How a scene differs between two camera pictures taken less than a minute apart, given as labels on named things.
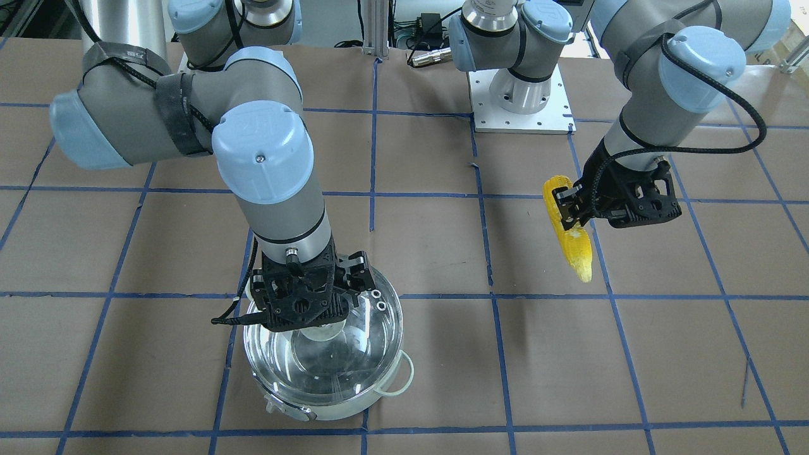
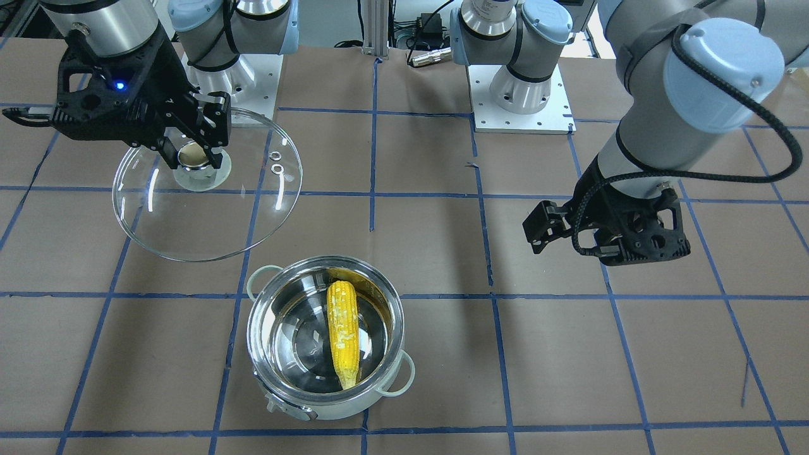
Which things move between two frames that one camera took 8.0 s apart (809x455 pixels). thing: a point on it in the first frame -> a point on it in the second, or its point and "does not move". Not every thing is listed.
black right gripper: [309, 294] -> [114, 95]
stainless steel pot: [333, 370] does not move
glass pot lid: [345, 361] -> [200, 212]
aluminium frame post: [376, 28] does not move
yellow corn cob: [572, 240] -> [344, 320]
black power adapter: [431, 24] does not move
